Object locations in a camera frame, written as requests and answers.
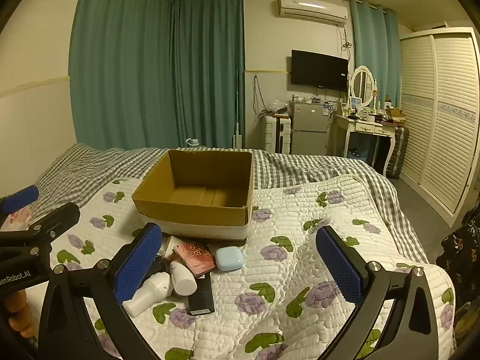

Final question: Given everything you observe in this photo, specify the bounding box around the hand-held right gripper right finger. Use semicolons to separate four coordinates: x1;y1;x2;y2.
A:
316;226;456;360

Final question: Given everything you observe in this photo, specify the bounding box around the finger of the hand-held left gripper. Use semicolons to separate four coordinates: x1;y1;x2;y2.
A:
0;202;81;256
0;185;40;214

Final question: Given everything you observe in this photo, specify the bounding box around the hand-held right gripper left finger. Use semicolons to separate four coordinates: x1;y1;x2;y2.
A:
37;223;164;360

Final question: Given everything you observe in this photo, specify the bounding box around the white rectangular box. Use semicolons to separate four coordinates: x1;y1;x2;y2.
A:
161;235;185;262

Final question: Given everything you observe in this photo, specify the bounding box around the small white bottle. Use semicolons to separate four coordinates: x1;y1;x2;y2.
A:
169;259;198;296

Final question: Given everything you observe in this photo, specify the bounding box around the red patterned wallet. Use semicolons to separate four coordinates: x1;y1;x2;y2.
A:
172;242;216;275

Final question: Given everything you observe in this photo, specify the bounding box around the black remote control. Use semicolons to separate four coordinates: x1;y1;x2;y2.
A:
187;273;215;316

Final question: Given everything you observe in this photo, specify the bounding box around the light blue case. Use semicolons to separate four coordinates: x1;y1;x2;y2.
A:
215;246;244;271

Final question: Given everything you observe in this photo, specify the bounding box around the cardboard box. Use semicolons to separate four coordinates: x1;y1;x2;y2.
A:
131;149;256;242

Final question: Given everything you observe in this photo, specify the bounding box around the person's left hand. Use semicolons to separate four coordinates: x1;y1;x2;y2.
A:
0;288;40;349

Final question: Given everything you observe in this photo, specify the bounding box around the white red-print plastic bag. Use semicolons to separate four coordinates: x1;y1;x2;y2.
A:
0;208;32;231

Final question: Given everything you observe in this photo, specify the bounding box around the white floral quilt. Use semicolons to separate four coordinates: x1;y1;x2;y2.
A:
49;174;456;360

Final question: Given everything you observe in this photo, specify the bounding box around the grey checked bedsheet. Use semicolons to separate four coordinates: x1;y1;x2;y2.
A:
35;143;428;263

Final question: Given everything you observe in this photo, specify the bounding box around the dark patterned clothing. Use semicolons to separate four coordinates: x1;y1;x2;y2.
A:
435;210;480;346

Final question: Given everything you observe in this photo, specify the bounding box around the dark suitcase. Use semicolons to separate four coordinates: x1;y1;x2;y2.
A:
386;125;409;179

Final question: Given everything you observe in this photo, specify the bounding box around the white dressing table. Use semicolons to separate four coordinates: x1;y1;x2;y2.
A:
332;114;398;175

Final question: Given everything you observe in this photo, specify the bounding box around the silver fridge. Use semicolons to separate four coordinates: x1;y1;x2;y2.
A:
289;101;332;155

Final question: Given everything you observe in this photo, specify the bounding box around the white ribbed suitcase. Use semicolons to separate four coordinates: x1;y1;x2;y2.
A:
263;114;292;154

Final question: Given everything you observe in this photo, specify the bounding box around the white mop pole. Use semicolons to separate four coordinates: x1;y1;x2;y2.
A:
233;68;242;149

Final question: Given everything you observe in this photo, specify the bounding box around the white louvred wardrobe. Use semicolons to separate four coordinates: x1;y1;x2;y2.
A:
398;27;480;226

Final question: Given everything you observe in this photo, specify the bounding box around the white oval mirror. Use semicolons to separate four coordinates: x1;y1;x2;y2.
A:
350;65;377;107

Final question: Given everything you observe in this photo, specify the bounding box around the narrow green curtain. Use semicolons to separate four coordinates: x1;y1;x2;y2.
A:
350;0;402;107

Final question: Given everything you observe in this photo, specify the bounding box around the white air conditioner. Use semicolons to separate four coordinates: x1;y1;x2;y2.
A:
278;0;349;27

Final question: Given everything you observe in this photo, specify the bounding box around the hanging wall cable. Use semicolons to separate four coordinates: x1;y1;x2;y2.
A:
253;76;263;111

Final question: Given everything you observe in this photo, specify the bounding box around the black wall television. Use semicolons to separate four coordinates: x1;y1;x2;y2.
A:
291;49;349;91

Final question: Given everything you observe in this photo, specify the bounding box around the air conditioner cable bundle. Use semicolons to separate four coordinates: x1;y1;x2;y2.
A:
339;26;353;51

